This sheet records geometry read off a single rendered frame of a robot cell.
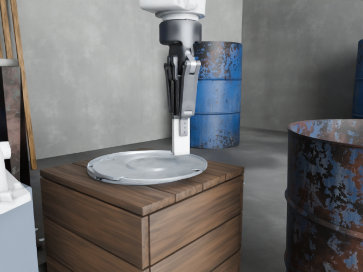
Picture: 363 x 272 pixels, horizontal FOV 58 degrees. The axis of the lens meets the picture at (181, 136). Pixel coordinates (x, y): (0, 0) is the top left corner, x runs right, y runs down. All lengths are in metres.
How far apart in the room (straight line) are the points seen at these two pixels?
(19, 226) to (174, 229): 0.35
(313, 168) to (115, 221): 0.40
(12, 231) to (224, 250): 0.59
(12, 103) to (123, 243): 0.52
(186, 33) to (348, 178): 0.37
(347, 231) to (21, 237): 0.52
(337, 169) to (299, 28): 3.23
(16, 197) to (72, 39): 2.37
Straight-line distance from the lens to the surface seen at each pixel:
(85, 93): 2.76
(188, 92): 0.56
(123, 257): 0.73
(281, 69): 3.86
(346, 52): 3.59
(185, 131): 0.60
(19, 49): 2.38
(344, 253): 0.69
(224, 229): 0.90
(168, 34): 0.58
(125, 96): 2.96
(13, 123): 1.03
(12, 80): 1.03
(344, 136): 1.00
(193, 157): 0.93
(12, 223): 0.48
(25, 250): 0.50
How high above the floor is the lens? 0.59
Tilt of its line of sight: 10 degrees down
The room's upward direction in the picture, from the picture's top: straight up
